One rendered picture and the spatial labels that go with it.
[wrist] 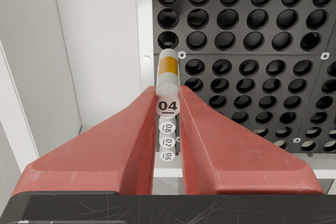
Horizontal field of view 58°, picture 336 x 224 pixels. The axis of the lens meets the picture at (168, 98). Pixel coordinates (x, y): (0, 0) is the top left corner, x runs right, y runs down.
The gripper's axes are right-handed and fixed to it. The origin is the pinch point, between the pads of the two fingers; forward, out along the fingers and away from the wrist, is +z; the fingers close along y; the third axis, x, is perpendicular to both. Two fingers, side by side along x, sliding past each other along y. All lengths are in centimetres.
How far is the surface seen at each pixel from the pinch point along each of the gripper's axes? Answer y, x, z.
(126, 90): 3.9, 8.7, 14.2
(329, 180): -22.9, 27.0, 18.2
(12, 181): 84, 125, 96
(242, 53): -4.8, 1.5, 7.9
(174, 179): -3, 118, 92
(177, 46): -0.6, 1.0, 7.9
